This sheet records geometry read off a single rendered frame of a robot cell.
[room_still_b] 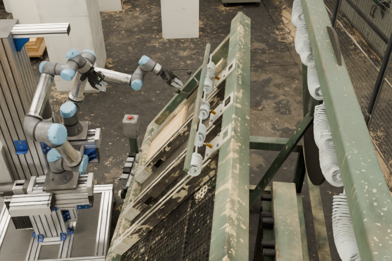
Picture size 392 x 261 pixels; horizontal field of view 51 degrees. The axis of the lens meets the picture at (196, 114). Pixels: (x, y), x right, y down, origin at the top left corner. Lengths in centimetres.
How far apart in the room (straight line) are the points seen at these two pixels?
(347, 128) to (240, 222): 50
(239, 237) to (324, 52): 90
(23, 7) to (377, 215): 641
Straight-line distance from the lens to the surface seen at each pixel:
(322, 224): 305
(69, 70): 254
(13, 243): 384
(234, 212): 156
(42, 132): 244
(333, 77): 177
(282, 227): 167
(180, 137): 268
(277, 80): 583
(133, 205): 272
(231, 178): 166
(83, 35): 519
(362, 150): 144
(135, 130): 356
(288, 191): 179
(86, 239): 367
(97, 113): 525
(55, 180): 294
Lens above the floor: 310
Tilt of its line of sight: 37 degrees down
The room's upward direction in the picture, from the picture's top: straight up
